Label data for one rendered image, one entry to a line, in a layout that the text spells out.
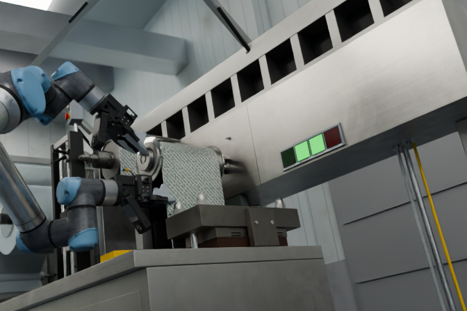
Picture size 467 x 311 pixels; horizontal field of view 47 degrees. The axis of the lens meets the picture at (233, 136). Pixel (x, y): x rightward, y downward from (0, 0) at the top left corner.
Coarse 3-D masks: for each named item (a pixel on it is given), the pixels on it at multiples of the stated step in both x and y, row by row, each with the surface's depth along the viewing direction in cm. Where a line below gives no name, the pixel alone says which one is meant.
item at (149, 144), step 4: (144, 144) 172; (148, 144) 170; (152, 144) 169; (152, 148) 168; (156, 148) 167; (156, 152) 166; (156, 156) 166; (156, 160) 166; (156, 164) 166; (152, 168) 167; (156, 168) 166; (140, 172) 172; (144, 172) 170; (148, 172) 168; (152, 172) 167; (160, 172) 168; (160, 176) 170
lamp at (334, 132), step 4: (336, 128) 157; (328, 132) 159; (332, 132) 158; (336, 132) 156; (328, 136) 158; (332, 136) 157; (336, 136) 156; (328, 140) 158; (332, 140) 157; (336, 140) 156; (340, 140) 155; (328, 144) 158; (332, 144) 157
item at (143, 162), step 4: (148, 148) 169; (148, 152) 167; (152, 152) 168; (140, 156) 170; (144, 156) 169; (148, 156) 167; (152, 156) 167; (140, 160) 170; (144, 160) 168; (148, 160) 166; (152, 160) 167; (140, 164) 170; (144, 164) 168; (148, 164) 166; (152, 164) 167; (140, 168) 169; (144, 168) 168; (148, 168) 167
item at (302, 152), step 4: (300, 144) 166; (304, 144) 165; (296, 148) 167; (300, 148) 166; (304, 148) 165; (308, 148) 164; (296, 152) 167; (300, 152) 166; (304, 152) 165; (308, 152) 164; (300, 156) 166; (304, 156) 164; (308, 156) 163
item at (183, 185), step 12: (168, 168) 166; (168, 180) 164; (180, 180) 167; (192, 180) 171; (204, 180) 174; (216, 180) 178; (180, 192) 166; (192, 192) 169; (204, 192) 172; (216, 192) 176; (168, 204) 161; (192, 204) 167; (216, 204) 174; (168, 216) 159
